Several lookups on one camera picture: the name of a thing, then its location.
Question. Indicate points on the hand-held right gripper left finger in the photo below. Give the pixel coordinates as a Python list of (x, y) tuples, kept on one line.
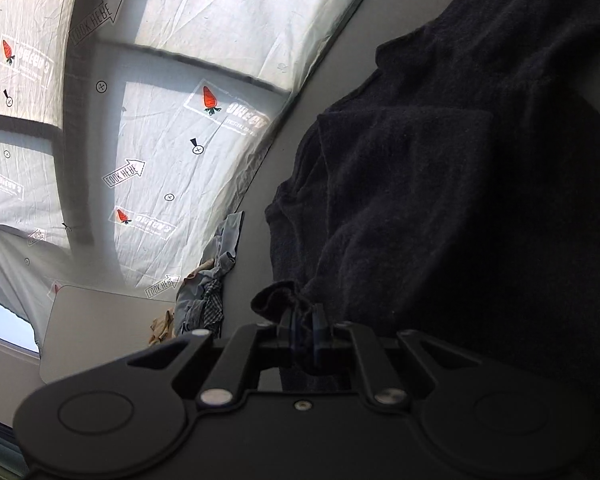
[(282, 343)]

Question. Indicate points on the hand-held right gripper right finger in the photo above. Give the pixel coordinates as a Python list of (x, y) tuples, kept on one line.
[(330, 341)]

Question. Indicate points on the navy knit sweater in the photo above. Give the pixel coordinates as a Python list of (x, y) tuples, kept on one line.
[(430, 185)]

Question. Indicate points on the blue plaid shirt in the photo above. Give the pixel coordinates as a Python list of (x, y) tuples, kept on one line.
[(212, 305)]

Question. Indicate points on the light blue shirt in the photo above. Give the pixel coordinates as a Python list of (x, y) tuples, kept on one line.
[(225, 250)]

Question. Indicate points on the beige garment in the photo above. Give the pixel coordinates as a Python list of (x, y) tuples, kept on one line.
[(162, 327)]

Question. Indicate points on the grey board with rounded corners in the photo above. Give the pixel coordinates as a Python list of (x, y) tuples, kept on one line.
[(95, 330)]

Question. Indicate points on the white carrot-print curtain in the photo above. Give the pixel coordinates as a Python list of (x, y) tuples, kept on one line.
[(195, 60)]

